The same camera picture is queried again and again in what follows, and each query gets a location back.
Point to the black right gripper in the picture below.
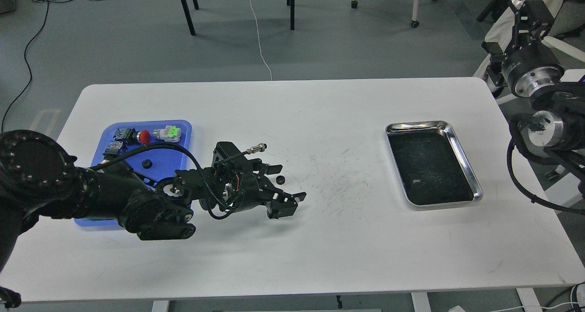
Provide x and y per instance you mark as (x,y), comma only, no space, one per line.
(529,67)

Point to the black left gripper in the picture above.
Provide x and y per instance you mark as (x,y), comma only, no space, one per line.
(251,189)

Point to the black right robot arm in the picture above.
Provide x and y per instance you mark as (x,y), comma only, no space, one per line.
(554,133)

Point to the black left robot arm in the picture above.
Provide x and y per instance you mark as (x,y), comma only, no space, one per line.
(40,179)

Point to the grey green connector part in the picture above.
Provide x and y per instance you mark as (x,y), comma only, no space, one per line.
(169,133)

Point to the white chair with cloth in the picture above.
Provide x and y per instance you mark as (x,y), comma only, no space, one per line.
(569,15)

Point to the blue plastic tray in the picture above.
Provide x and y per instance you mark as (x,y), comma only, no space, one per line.
(160,152)

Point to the silver metal tray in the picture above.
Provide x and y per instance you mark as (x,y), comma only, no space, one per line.
(433,168)

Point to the black table legs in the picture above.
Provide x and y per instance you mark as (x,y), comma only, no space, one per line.
(228,11)

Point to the red push button switch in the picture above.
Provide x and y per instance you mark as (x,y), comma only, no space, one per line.
(131,136)

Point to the yellow push button switch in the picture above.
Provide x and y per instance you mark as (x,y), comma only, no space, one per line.
(114,149)

